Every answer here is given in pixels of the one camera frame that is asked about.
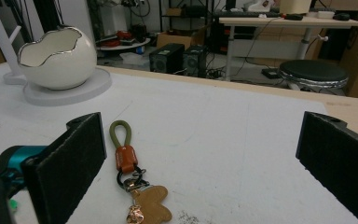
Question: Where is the small cardboard box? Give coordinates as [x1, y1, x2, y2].
[156, 28, 207, 50]

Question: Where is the round white platform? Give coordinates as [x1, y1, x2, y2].
[95, 36, 152, 52]

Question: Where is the small black computer tower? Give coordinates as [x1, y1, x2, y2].
[182, 44, 210, 78]

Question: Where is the white foam mat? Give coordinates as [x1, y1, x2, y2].
[0, 62, 358, 224]

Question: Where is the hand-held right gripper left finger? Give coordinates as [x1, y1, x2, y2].
[22, 111, 107, 224]

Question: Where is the white egg-shaped bowl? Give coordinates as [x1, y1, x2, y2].
[17, 25, 98, 91]

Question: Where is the flat black box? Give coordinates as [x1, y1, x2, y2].
[260, 67, 282, 80]

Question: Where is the beige desk with white legs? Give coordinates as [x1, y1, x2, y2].
[218, 15, 358, 82]

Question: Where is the large black computer tower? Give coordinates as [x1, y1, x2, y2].
[148, 42, 186, 75]

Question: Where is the black round stool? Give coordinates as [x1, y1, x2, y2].
[277, 59, 350, 95]

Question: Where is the olive and orange strap keychain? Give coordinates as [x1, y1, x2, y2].
[109, 119, 173, 224]

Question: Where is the black keyboard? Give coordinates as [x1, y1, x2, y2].
[213, 10, 282, 19]

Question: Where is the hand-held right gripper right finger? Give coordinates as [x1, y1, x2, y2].
[296, 111, 358, 224]

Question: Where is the cream box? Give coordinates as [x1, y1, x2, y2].
[279, 0, 312, 15]

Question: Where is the white eggshell-shaped bowl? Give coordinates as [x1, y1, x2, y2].
[0, 0, 113, 107]

